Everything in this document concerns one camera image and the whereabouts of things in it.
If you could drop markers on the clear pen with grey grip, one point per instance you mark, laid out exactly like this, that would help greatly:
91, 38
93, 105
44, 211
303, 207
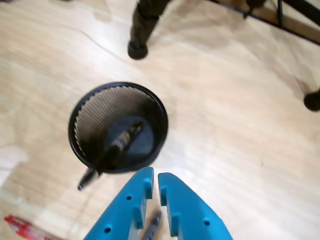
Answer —
153, 225

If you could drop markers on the black pen black rubber grip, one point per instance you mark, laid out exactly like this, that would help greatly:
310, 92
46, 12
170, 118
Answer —
125, 136

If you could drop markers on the red pen white grip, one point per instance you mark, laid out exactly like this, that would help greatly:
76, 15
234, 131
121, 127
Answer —
22, 228

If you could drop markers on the black mesh pen holder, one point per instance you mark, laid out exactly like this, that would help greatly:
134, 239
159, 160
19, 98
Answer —
95, 112

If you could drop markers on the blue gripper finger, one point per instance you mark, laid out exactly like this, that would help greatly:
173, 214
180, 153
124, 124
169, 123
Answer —
120, 215
192, 215

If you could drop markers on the black camera tripod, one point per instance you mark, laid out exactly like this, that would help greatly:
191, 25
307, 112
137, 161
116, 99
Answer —
142, 30

